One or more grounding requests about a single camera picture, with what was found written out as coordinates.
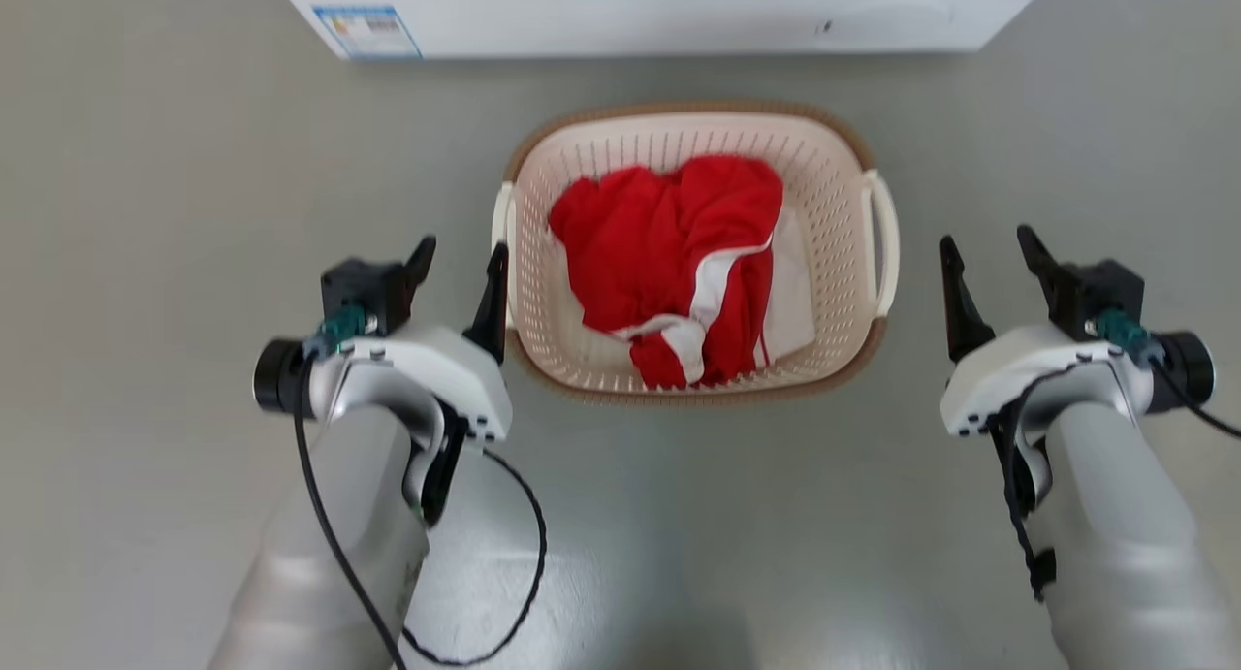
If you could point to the white washing machine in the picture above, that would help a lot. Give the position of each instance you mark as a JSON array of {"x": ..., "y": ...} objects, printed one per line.
[{"x": 679, "y": 15}]

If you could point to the red garment with white stripes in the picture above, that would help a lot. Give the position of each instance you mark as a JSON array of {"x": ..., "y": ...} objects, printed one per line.
[{"x": 640, "y": 243}]

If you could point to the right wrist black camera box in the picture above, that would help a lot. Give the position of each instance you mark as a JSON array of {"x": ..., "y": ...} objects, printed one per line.
[{"x": 1100, "y": 292}]

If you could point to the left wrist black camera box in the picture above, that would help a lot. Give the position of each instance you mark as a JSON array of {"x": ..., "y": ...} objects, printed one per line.
[{"x": 373, "y": 292}]

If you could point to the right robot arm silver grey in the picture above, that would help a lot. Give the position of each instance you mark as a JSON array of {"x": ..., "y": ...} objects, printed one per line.
[{"x": 1125, "y": 554}]

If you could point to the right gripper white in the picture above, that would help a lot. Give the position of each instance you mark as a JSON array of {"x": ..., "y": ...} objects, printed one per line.
[{"x": 1028, "y": 369}]

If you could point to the blue energy label sticker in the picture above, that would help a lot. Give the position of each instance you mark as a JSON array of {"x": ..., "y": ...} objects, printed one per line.
[{"x": 368, "y": 32}]

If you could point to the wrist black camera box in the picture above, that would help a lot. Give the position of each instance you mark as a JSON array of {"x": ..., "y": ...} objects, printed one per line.
[
  {"x": 1100, "y": 292},
  {"x": 373, "y": 292}
]

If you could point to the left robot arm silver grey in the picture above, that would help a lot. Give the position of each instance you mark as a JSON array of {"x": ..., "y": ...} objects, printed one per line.
[{"x": 349, "y": 534}]

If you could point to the beige plastic laundry basket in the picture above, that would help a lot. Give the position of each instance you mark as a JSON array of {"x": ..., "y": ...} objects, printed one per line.
[{"x": 582, "y": 166}]

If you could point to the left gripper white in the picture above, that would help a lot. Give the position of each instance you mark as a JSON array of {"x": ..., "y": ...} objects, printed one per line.
[{"x": 436, "y": 365}]

